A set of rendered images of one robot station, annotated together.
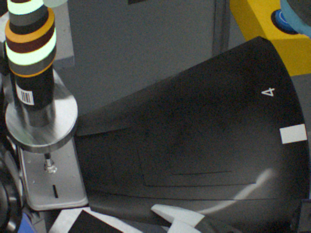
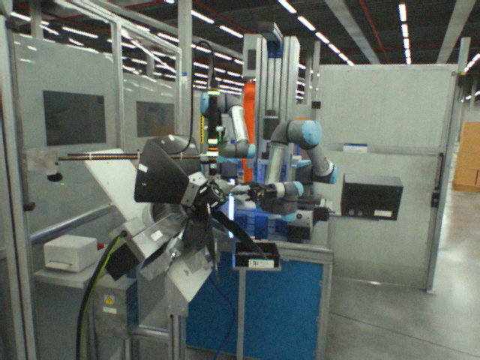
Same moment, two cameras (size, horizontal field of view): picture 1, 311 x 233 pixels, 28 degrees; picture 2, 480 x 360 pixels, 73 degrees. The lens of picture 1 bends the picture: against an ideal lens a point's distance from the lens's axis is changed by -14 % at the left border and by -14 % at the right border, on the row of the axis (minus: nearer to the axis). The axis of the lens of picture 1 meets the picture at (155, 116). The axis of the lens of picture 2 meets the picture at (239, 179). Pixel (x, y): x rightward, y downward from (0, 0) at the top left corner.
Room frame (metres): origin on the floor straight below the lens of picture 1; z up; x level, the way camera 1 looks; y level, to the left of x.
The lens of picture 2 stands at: (-0.38, 1.27, 1.51)
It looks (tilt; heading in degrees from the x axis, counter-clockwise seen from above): 11 degrees down; 297
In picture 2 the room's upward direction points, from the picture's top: 2 degrees clockwise
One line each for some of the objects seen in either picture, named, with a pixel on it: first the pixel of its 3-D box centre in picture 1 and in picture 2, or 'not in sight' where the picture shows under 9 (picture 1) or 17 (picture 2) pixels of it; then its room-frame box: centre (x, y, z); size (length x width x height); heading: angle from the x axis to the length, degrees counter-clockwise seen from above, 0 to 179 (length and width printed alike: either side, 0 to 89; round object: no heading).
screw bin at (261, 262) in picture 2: not in sight; (256, 254); (0.23, -0.13, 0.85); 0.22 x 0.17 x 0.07; 29
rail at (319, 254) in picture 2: not in sight; (248, 245); (0.33, -0.28, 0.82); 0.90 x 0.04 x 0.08; 14
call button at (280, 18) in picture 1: (287, 20); not in sight; (0.67, -0.19, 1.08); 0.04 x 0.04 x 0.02
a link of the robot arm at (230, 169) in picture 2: not in sight; (228, 165); (0.66, -0.60, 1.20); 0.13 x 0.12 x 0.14; 39
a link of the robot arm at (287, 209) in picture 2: not in sight; (286, 208); (0.12, -0.24, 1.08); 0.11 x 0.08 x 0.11; 171
